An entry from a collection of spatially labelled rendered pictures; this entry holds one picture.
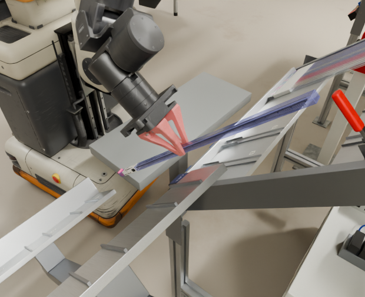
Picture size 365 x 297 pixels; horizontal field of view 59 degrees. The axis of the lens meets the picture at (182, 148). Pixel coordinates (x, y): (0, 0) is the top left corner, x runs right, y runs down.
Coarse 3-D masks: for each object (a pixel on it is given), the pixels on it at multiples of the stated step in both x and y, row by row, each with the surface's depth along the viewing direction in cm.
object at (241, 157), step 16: (288, 96) 94; (256, 128) 85; (272, 128) 78; (288, 128) 75; (224, 144) 86; (240, 144) 82; (256, 144) 75; (272, 144) 70; (224, 160) 78; (240, 160) 72; (256, 160) 66; (224, 176) 69; (240, 176) 65
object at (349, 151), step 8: (352, 136) 52; (360, 136) 51; (344, 144) 51; (352, 144) 50; (344, 152) 50; (352, 152) 49; (360, 152) 47; (336, 160) 49; (344, 160) 48; (352, 160) 47
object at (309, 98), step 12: (300, 96) 36; (312, 96) 35; (276, 108) 38; (288, 108) 37; (300, 108) 36; (240, 120) 44; (252, 120) 41; (264, 120) 40; (216, 132) 48; (228, 132) 45; (192, 144) 52; (204, 144) 50; (156, 156) 62; (168, 156) 58; (144, 168) 66
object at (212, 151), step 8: (288, 72) 112; (280, 80) 108; (272, 88) 105; (264, 96) 102; (256, 104) 99; (264, 104) 101; (248, 112) 96; (256, 112) 98; (232, 136) 90; (216, 144) 86; (208, 152) 84; (216, 152) 86; (200, 160) 82; (208, 160) 84; (192, 168) 80; (200, 168) 82
